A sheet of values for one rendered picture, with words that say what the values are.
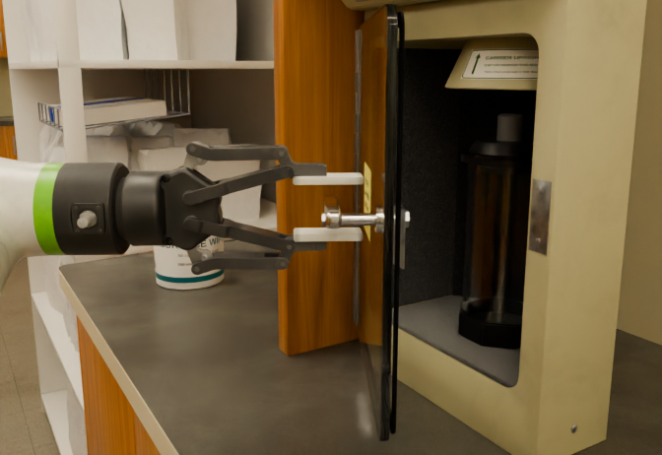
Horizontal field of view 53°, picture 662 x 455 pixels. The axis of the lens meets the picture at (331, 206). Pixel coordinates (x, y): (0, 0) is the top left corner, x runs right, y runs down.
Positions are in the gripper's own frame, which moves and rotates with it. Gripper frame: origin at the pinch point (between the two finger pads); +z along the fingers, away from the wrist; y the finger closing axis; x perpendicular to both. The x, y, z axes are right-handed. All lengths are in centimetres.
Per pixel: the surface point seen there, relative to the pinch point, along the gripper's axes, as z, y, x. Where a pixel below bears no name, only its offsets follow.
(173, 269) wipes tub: -26, -22, 51
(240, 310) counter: -13.3, -26.0, 40.1
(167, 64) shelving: -34, 15, 96
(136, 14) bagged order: -44, 27, 108
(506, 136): 20.7, 6.1, 9.4
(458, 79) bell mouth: 14.4, 12.6, 7.8
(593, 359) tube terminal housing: 27.1, -15.8, -3.1
